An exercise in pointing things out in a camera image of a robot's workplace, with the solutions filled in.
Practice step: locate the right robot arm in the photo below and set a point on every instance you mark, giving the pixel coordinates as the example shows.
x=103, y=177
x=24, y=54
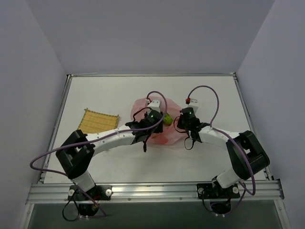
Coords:
x=246, y=154

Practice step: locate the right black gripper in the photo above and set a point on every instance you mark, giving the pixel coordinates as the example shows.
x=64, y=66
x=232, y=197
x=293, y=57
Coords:
x=182, y=121

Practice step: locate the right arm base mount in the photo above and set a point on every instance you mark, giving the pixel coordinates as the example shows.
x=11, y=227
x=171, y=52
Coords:
x=216, y=199

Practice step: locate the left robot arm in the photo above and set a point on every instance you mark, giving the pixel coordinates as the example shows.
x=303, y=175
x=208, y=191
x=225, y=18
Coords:
x=75, y=160

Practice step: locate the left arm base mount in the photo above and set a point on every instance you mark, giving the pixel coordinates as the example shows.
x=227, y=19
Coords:
x=86, y=203

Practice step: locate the aluminium front rail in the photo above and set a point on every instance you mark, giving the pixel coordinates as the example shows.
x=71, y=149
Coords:
x=148, y=192

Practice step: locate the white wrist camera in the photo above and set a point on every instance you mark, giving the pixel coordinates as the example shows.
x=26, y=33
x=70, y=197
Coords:
x=193, y=103
x=154, y=104

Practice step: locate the yellow bamboo mat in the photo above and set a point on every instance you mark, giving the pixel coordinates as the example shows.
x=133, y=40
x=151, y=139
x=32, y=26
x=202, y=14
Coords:
x=94, y=122

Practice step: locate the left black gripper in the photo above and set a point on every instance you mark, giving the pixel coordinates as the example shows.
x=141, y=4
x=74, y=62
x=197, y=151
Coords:
x=159, y=121

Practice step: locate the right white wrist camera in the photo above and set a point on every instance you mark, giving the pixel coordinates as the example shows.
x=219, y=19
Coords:
x=193, y=103

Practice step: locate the pink plastic bag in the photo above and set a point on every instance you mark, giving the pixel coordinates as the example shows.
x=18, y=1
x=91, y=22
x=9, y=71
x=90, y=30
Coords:
x=169, y=136

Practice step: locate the green fake fruit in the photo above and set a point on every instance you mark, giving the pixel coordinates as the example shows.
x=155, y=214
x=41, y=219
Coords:
x=167, y=120

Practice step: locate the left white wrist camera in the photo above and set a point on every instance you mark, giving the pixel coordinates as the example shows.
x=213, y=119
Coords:
x=154, y=104

